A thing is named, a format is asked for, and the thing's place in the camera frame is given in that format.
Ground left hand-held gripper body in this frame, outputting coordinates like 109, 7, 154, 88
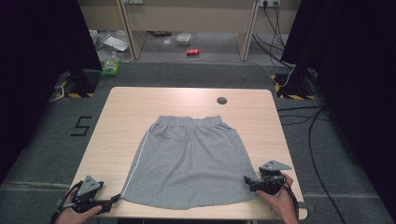
71, 175, 114, 216

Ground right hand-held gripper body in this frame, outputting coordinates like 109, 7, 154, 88
255, 160, 293, 196

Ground grey shorts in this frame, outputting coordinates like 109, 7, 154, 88
120, 115, 263, 210

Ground person's right hand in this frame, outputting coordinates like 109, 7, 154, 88
255, 173, 300, 224

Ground person's left hand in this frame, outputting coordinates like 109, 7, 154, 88
54, 187, 103, 224

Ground grey tape strip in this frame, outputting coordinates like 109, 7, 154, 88
299, 202, 316, 214

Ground black striped stand base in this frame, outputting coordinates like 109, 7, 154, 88
64, 68, 101, 99
270, 73, 317, 101

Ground green packet on floor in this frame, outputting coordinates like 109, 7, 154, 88
100, 50, 121, 77

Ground black curtain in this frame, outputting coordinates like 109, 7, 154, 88
281, 0, 396, 216
0, 0, 103, 185

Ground white plastic sheet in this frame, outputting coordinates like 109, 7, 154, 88
102, 35, 130, 53

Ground clear plastic container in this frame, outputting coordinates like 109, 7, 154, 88
175, 33, 193, 45

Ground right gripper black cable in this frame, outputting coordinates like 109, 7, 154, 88
279, 179, 301, 219

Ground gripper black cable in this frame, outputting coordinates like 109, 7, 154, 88
50, 181, 84, 224
279, 179, 301, 219

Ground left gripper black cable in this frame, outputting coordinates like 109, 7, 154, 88
50, 181, 84, 224

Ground long black floor cable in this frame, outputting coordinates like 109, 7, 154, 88
307, 106, 340, 224

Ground black floor cables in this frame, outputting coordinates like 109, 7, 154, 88
276, 105, 332, 127

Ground thick white cable loop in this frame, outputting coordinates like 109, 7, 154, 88
48, 85, 65, 104

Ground thin white floor cable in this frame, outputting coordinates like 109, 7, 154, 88
247, 60, 295, 89

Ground black socket cables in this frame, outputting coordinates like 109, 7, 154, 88
251, 3, 295, 70

